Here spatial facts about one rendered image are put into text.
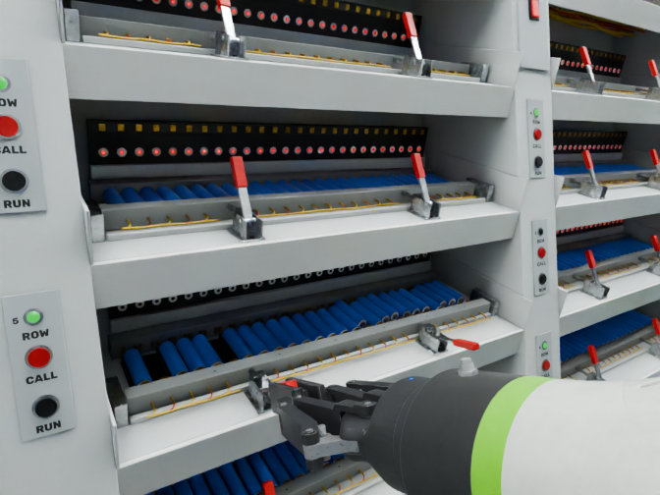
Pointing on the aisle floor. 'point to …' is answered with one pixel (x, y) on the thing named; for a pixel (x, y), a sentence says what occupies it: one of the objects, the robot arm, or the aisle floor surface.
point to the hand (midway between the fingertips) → (298, 399)
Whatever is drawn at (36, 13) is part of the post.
